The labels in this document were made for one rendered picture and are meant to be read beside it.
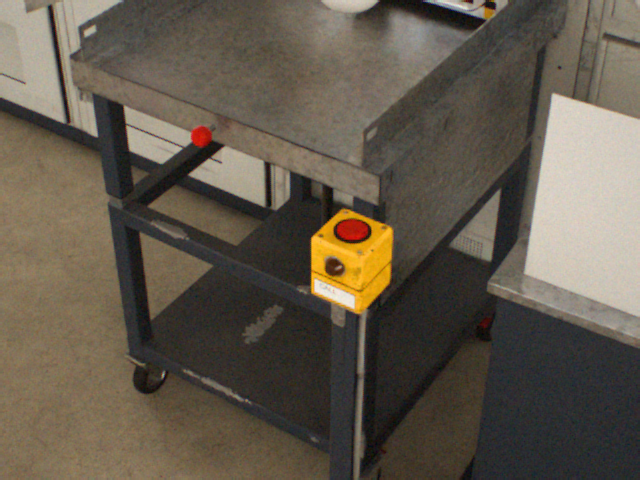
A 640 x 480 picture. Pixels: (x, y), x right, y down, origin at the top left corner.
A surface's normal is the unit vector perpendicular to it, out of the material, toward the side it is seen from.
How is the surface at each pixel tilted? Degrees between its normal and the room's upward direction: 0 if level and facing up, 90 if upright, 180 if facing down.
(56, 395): 0
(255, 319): 0
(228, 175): 90
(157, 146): 90
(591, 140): 90
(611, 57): 90
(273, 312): 0
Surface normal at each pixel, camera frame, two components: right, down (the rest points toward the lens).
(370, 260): 0.83, 0.36
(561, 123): -0.52, 0.54
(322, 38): 0.00, -0.77
